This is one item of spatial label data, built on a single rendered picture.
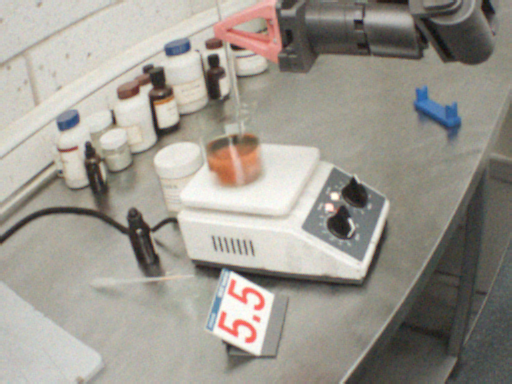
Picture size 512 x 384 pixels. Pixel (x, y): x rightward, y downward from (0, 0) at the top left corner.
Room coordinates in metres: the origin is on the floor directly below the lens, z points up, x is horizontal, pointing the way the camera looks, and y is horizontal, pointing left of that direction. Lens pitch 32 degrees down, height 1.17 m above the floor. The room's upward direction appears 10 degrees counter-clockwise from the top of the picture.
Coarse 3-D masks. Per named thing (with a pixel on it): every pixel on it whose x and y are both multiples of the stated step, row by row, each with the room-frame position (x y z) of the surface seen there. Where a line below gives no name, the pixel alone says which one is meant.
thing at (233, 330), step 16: (240, 288) 0.47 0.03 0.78; (256, 288) 0.48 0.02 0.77; (224, 304) 0.44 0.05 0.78; (240, 304) 0.45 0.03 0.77; (256, 304) 0.45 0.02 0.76; (224, 320) 0.42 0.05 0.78; (240, 320) 0.42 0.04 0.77; (256, 320) 0.43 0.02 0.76; (240, 336) 0.40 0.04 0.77; (256, 336) 0.41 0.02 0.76
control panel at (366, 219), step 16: (336, 176) 0.58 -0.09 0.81; (320, 192) 0.55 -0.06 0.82; (336, 192) 0.56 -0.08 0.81; (368, 192) 0.57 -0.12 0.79; (320, 208) 0.53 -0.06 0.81; (336, 208) 0.53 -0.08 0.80; (352, 208) 0.54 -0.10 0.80; (368, 208) 0.55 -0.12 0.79; (304, 224) 0.50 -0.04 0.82; (320, 224) 0.51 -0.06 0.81; (368, 224) 0.52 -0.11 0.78; (336, 240) 0.49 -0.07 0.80; (352, 240) 0.49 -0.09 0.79; (368, 240) 0.50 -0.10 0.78; (352, 256) 0.47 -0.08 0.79
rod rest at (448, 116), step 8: (416, 88) 0.85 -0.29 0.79; (424, 88) 0.86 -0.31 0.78; (416, 96) 0.85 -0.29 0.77; (424, 96) 0.85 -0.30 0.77; (416, 104) 0.85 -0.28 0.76; (424, 104) 0.84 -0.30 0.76; (432, 104) 0.84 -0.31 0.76; (456, 104) 0.78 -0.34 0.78; (432, 112) 0.81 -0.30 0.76; (440, 112) 0.80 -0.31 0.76; (448, 112) 0.77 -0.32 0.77; (456, 112) 0.78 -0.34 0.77; (440, 120) 0.79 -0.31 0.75; (448, 120) 0.77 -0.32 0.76; (456, 120) 0.77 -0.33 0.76
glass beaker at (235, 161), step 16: (240, 96) 0.60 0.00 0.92; (208, 112) 0.60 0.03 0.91; (224, 112) 0.60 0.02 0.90; (256, 112) 0.57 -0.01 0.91; (208, 128) 0.55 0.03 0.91; (224, 128) 0.54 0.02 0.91; (240, 128) 0.54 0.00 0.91; (256, 128) 0.56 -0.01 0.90; (208, 144) 0.55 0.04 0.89; (224, 144) 0.54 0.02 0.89; (240, 144) 0.54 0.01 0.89; (256, 144) 0.55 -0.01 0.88; (208, 160) 0.56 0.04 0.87; (224, 160) 0.54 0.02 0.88; (240, 160) 0.54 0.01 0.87; (256, 160) 0.55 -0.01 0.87; (208, 176) 0.57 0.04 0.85; (224, 176) 0.55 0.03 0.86; (240, 176) 0.54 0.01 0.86; (256, 176) 0.55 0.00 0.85
